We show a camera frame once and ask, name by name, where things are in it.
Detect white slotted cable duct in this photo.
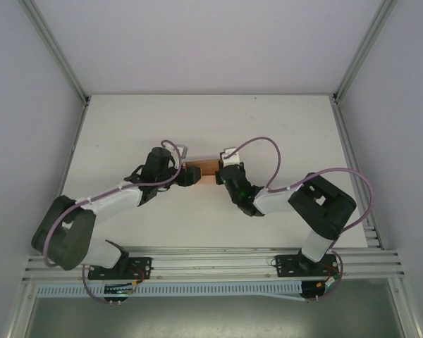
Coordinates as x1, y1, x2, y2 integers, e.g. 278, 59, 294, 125
37, 280, 306, 300

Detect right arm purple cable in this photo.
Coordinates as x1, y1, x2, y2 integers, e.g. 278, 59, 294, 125
225, 136, 375, 303

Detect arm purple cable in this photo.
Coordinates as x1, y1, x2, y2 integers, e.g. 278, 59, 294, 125
225, 136, 375, 303
42, 139, 183, 304

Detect aluminium mounting rails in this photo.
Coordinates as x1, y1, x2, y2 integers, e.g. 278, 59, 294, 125
23, 245, 405, 282

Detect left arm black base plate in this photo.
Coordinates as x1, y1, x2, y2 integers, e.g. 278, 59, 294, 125
87, 256, 153, 282

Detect right base red power wire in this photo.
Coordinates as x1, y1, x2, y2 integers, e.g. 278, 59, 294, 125
319, 263, 340, 283

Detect left base red power wire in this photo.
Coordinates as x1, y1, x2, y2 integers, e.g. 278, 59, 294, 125
129, 266, 145, 287

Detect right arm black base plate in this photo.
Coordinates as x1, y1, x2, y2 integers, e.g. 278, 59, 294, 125
274, 253, 339, 277

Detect aluminium frame leg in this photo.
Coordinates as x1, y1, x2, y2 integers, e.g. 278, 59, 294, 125
6, 281, 39, 338
386, 280, 422, 338

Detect base red power wire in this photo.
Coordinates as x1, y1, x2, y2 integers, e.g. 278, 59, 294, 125
129, 266, 145, 287
319, 263, 340, 283

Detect aluminium frame post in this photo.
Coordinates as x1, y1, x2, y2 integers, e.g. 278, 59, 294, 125
19, 0, 91, 106
333, 0, 401, 105

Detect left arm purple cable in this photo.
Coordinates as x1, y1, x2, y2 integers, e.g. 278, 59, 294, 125
42, 139, 183, 304

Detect grey metal sheet panel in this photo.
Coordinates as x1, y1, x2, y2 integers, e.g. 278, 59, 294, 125
30, 297, 408, 338

